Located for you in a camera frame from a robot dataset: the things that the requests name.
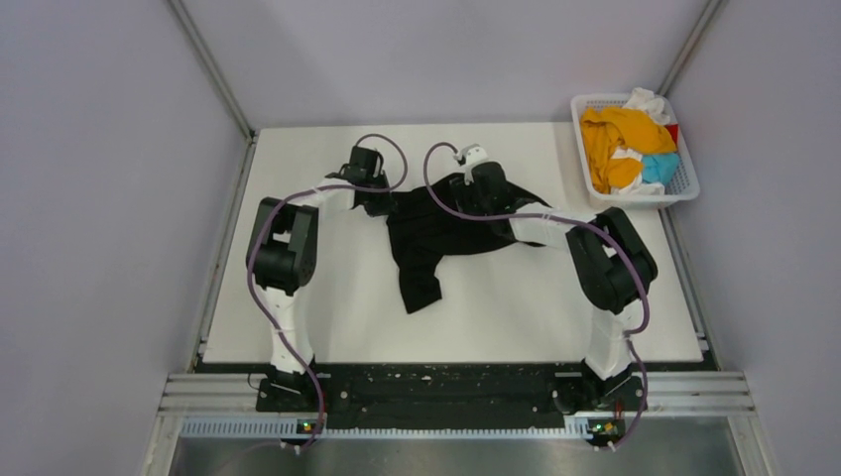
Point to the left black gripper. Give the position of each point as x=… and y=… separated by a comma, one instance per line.
x=383, y=207

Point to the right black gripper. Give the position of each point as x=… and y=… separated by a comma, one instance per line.
x=463, y=187

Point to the black t shirt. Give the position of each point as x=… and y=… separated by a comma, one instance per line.
x=421, y=234

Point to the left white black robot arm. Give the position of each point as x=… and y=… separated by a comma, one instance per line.
x=282, y=254

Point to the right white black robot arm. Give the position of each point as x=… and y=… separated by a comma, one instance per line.
x=612, y=264

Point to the yellow t shirt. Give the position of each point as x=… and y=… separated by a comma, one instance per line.
x=605, y=131

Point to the blue t shirt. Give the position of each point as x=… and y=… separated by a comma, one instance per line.
x=660, y=168

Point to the white t shirt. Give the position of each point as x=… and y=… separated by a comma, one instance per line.
x=654, y=106

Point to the white plastic laundry basket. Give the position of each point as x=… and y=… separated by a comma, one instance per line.
x=684, y=185

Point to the red t shirt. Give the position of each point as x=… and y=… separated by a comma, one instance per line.
x=673, y=130

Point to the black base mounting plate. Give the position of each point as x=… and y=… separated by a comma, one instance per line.
x=456, y=396

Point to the left aluminium corner post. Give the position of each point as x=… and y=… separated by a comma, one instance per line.
x=209, y=66

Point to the aluminium corner post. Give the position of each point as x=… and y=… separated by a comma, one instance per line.
x=209, y=66
x=709, y=14

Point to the right aluminium corner post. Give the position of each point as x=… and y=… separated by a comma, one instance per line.
x=709, y=14

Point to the aluminium front frame rail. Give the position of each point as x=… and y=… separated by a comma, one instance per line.
x=672, y=394

